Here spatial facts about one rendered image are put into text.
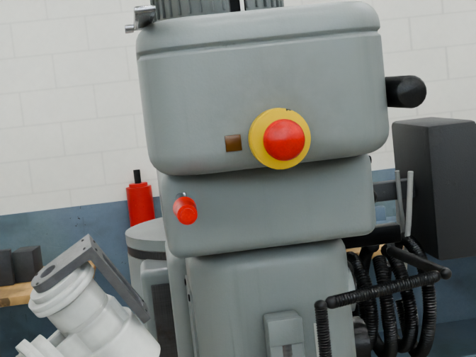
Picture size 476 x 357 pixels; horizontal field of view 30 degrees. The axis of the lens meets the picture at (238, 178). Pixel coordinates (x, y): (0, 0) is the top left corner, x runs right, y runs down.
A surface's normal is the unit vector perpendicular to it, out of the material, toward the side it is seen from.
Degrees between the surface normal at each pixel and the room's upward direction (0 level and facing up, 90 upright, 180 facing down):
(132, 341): 77
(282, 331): 90
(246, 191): 90
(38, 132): 90
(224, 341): 90
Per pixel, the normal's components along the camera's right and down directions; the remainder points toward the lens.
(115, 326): 0.66, -0.17
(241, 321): 0.01, 0.11
